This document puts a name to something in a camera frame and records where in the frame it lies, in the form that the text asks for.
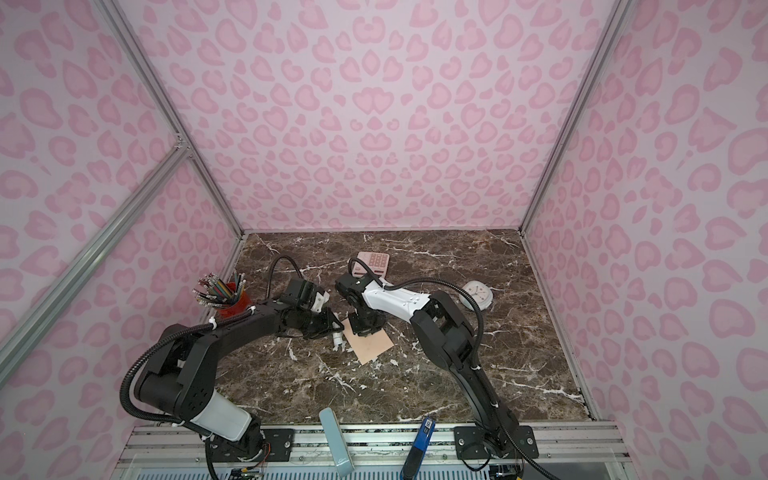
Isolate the red pencil cup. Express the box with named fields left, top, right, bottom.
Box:
left=218, top=290, right=252, bottom=319

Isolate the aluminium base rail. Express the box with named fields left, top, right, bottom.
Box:
left=111, top=421, right=638, bottom=479

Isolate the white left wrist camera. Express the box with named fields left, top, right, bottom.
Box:
left=279, top=279, right=330, bottom=313

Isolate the beige envelope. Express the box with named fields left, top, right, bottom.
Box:
left=342, top=320, right=394, bottom=365

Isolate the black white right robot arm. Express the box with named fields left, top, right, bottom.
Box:
left=335, top=258, right=539, bottom=461

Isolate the blue utility knife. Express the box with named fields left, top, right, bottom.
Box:
left=400, top=416, right=436, bottom=480

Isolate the white glue stick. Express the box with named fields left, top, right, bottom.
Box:
left=332, top=331, right=345, bottom=352

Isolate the light blue stapler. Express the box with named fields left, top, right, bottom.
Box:
left=319, top=407, right=355, bottom=479

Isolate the coloured pencils bundle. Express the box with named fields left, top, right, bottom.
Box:
left=192, top=273, right=245, bottom=309

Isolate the pink calculator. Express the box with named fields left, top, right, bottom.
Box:
left=352, top=251, right=390, bottom=278

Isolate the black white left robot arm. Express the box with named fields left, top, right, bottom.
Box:
left=119, top=275, right=343, bottom=462

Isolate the white round clock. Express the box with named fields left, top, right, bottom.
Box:
left=462, top=280, right=494, bottom=311

